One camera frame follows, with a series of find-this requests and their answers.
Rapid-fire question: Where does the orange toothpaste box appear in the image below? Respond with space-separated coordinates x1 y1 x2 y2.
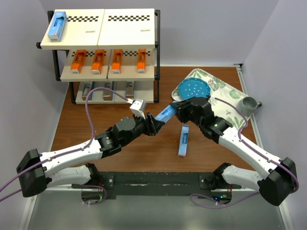
91 49 105 75
137 49 146 74
71 49 87 74
111 49 123 74

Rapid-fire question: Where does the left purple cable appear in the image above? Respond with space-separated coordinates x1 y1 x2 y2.
0 87 135 206

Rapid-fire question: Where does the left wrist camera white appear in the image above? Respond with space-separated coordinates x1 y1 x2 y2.
130 99 147 119

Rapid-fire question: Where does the grey ceramic mug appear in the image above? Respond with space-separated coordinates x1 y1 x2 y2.
237 97 262 116

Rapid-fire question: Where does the blue toothpaste box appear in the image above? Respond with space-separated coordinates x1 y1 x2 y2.
155 105 176 123
47 11 67 42
178 125 189 157

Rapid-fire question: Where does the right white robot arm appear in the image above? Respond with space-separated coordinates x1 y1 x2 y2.
170 97 299 206

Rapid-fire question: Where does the aluminium frame rail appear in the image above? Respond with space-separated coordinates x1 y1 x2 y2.
20 185 293 230

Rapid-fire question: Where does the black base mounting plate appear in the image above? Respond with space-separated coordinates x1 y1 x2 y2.
85 172 241 199

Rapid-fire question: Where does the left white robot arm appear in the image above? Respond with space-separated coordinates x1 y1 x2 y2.
16 113 165 197

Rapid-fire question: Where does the blue dotted plate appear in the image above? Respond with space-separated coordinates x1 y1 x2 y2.
178 78 211 100

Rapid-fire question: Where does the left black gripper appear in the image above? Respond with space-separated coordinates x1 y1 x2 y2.
121 110 165 147

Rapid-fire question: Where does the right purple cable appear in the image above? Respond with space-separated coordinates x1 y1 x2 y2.
189 97 300 209

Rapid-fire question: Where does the purple cable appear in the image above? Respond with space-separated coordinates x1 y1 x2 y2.
0 87 135 206
189 97 300 209

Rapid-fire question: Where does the beige three-tier shelf rack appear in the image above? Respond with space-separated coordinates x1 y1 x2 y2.
36 9 161 104

